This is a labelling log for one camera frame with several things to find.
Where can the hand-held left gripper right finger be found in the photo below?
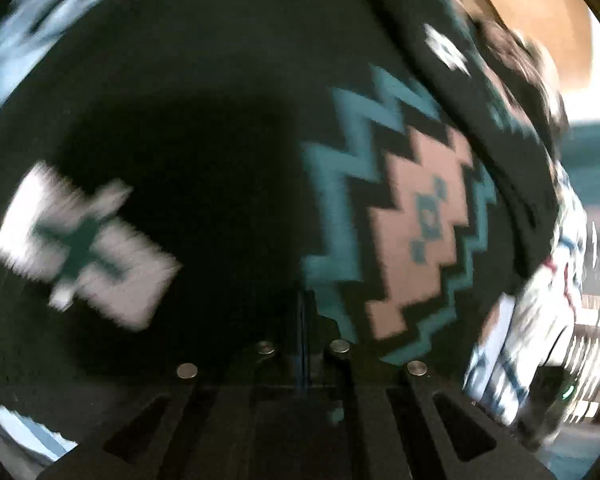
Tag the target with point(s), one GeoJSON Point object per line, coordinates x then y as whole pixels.
{"type": "Point", "coordinates": [380, 410]}

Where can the wooden headboard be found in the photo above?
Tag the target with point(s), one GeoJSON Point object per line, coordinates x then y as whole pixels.
{"type": "Point", "coordinates": [545, 20]}

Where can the blue striped duvet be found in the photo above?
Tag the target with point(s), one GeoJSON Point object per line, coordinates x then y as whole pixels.
{"type": "Point", "coordinates": [10, 35]}

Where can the teal curtain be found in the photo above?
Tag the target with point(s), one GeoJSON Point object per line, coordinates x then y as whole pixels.
{"type": "Point", "coordinates": [595, 170]}

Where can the white star print quilt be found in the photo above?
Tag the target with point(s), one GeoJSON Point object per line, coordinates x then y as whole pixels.
{"type": "Point", "coordinates": [530, 310]}

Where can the black patterned sweater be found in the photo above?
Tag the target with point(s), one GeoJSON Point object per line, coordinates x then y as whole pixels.
{"type": "Point", "coordinates": [205, 110]}

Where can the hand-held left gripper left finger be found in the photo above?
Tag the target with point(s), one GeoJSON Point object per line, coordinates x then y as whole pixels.
{"type": "Point", "coordinates": [220, 410]}

